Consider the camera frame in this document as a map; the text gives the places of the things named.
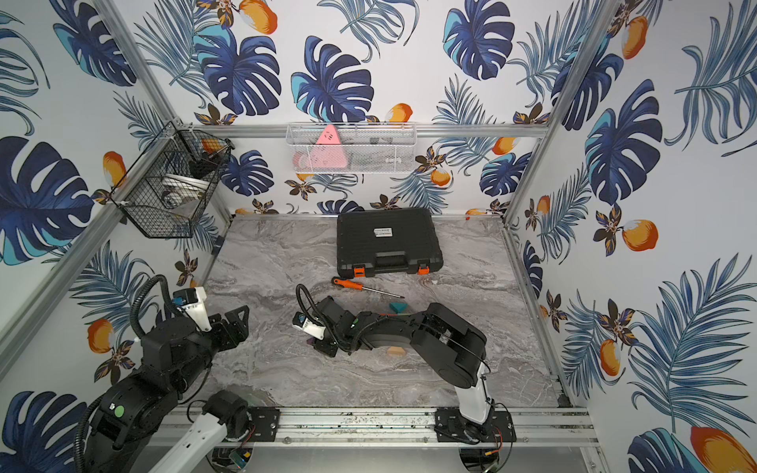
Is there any teal triangle block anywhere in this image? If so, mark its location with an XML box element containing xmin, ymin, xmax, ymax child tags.
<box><xmin>390</xmin><ymin>303</ymin><xmax>408</xmax><ymax>315</ymax></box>

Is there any pink triangle card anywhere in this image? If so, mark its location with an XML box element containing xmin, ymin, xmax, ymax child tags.
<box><xmin>302</xmin><ymin>124</ymin><xmax>349</xmax><ymax>171</ymax></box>

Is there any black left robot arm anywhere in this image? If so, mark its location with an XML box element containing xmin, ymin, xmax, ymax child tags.
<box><xmin>74</xmin><ymin>305</ymin><xmax>250</xmax><ymax>472</ymax></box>

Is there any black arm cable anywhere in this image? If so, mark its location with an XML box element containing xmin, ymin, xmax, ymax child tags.
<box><xmin>128</xmin><ymin>274</ymin><xmax>179</xmax><ymax>341</ymax></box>
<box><xmin>294</xmin><ymin>283</ymin><xmax>326</xmax><ymax>323</ymax></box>

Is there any black plastic tool case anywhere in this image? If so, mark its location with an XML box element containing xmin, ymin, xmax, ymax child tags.
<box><xmin>336</xmin><ymin>208</ymin><xmax>444</xmax><ymax>279</ymax></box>

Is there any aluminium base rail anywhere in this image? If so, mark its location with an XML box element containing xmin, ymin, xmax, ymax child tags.
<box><xmin>221</xmin><ymin>407</ymin><xmax>599</xmax><ymax>449</ymax></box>

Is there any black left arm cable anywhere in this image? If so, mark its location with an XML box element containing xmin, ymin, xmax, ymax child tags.
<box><xmin>128</xmin><ymin>274</ymin><xmax>179</xmax><ymax>341</ymax></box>

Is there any orange handled screwdriver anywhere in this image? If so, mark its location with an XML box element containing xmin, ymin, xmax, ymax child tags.
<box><xmin>331</xmin><ymin>277</ymin><xmax>404</xmax><ymax>300</ymax></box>

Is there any black corner bracket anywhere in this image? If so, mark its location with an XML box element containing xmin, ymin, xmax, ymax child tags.
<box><xmin>211</xmin><ymin>236</ymin><xmax>226</xmax><ymax>256</ymax></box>

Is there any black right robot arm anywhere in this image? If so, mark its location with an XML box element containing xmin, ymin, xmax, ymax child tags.
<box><xmin>293</xmin><ymin>297</ymin><xmax>491</xmax><ymax>426</ymax></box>

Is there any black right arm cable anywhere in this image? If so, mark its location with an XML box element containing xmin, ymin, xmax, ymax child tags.
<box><xmin>294</xmin><ymin>283</ymin><xmax>326</xmax><ymax>323</ymax></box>

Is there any black wire basket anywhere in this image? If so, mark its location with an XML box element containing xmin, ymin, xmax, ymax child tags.
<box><xmin>108</xmin><ymin>122</ymin><xmax>235</xmax><ymax>238</ymax></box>

